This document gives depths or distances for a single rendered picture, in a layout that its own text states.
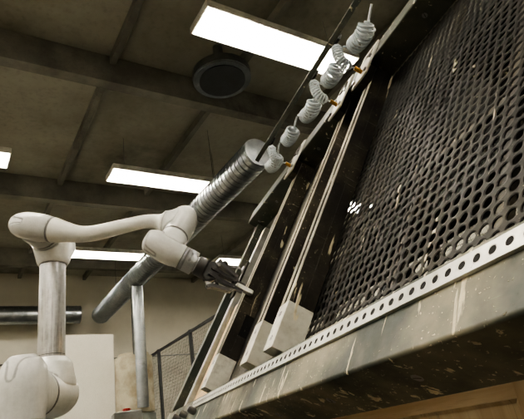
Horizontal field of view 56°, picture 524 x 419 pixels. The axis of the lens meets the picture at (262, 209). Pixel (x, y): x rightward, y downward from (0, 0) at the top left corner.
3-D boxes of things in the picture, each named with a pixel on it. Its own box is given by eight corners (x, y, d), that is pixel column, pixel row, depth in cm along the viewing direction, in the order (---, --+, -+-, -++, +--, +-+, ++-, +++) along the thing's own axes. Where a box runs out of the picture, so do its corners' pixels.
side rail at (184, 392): (190, 423, 229) (169, 413, 228) (271, 236, 289) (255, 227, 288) (193, 422, 224) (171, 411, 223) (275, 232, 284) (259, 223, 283)
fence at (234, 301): (190, 412, 208) (182, 408, 207) (269, 234, 260) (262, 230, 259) (193, 411, 203) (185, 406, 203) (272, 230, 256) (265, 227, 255)
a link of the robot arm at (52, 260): (13, 422, 171) (46, 423, 191) (59, 414, 170) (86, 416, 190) (22, 220, 202) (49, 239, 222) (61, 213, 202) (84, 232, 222)
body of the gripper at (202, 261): (192, 270, 179) (215, 282, 179) (202, 251, 183) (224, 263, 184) (188, 277, 185) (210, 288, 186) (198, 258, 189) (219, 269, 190)
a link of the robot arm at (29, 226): (51, 209, 189) (67, 222, 201) (9, 201, 192) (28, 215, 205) (38, 240, 184) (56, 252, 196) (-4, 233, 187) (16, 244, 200)
